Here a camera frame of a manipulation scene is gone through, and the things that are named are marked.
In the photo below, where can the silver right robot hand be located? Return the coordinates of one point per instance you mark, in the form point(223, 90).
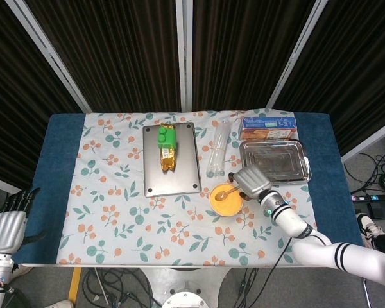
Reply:
point(253, 181)

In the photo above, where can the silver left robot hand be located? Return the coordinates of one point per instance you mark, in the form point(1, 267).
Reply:
point(6, 229)

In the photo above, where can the small metal spoon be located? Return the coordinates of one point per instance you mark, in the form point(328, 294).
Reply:
point(223, 195)

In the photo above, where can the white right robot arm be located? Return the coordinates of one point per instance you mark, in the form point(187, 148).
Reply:
point(324, 247)

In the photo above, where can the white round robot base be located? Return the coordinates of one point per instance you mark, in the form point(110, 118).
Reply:
point(185, 301)

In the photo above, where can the orange bowl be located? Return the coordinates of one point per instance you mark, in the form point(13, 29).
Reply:
point(226, 207)

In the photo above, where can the stainless steel tray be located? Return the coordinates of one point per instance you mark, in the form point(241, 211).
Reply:
point(282, 157)

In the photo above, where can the bundle of clear tubes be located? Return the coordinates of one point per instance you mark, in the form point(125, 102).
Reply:
point(218, 150)

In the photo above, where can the blue orange biscuit box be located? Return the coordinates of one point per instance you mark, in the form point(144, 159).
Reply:
point(268, 126)

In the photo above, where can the grey closed laptop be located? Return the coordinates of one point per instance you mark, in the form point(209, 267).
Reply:
point(186, 167)

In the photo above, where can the yellow floor tape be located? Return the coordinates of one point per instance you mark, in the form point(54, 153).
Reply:
point(74, 284)

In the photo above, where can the gold foil packet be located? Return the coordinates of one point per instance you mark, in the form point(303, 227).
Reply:
point(168, 160)

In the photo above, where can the green toy block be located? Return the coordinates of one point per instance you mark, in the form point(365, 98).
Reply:
point(167, 137)

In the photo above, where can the blue table cover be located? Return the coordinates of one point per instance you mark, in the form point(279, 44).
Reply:
point(61, 144)

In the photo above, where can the floral tablecloth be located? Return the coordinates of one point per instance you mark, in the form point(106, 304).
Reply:
point(115, 224)

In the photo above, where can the black power strip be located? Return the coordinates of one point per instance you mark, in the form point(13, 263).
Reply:
point(375, 198)

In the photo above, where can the dark ribbed partition panel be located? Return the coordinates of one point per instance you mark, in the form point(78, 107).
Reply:
point(122, 54)
point(240, 51)
point(13, 106)
point(356, 64)

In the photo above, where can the black white sneaker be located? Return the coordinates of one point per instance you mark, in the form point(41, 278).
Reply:
point(369, 226)

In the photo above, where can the white partition post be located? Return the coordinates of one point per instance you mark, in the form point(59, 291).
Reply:
point(183, 54)
point(51, 59)
point(0, 183)
point(369, 142)
point(292, 57)

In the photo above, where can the grey table pedestal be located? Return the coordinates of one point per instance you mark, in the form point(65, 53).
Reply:
point(183, 279)

